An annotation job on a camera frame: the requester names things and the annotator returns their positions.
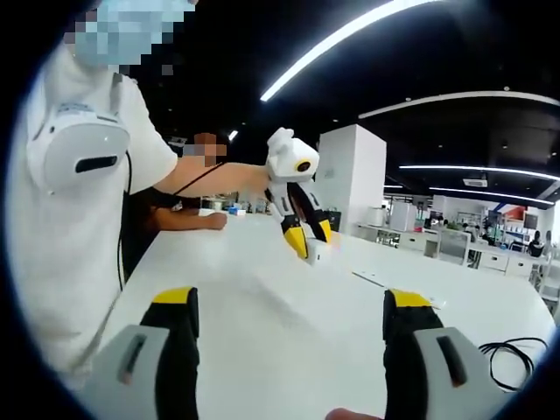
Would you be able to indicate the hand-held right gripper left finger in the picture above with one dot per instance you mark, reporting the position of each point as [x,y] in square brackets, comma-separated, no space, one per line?
[131,372]

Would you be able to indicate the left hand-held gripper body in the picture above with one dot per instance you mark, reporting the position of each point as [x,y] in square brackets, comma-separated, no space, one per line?
[289,159]

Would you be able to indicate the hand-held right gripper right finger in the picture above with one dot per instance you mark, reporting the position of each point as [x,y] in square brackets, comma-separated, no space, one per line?
[437,376]

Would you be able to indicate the white charger adapter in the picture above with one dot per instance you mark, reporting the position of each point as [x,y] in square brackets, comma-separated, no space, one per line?
[318,254]

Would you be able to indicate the white desk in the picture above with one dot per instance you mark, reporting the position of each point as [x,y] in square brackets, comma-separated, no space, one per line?
[284,350]

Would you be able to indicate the person's right hand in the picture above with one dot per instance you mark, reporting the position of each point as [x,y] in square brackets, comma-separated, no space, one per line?
[350,415]

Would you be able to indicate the black cabinet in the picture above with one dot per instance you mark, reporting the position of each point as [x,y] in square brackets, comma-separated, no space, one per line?
[336,221]

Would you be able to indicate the white square pillar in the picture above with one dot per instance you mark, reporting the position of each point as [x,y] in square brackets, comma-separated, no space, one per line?
[350,175]

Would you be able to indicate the small blue white box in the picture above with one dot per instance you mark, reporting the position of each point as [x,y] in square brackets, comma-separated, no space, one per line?
[236,211]

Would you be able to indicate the long ceiling light strip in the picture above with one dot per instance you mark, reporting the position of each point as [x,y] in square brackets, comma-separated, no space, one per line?
[477,170]
[328,44]
[481,193]

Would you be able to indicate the row of white cabinets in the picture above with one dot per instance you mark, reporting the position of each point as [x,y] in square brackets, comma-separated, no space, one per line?
[494,260]

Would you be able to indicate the ceiling air vent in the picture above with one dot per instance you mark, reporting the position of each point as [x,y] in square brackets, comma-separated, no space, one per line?
[474,180]

